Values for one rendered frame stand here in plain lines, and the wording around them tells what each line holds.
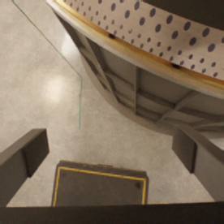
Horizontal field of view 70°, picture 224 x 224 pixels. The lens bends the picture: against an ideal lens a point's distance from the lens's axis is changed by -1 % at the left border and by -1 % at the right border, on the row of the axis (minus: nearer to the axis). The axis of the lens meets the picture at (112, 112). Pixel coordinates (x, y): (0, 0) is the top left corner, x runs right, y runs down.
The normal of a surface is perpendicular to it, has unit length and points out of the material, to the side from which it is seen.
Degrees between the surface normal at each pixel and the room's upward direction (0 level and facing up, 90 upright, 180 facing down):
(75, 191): 0
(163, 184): 0
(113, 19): 43
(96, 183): 0
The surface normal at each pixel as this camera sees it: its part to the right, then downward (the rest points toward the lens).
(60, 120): -0.14, -0.15
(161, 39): -0.43, 0.49
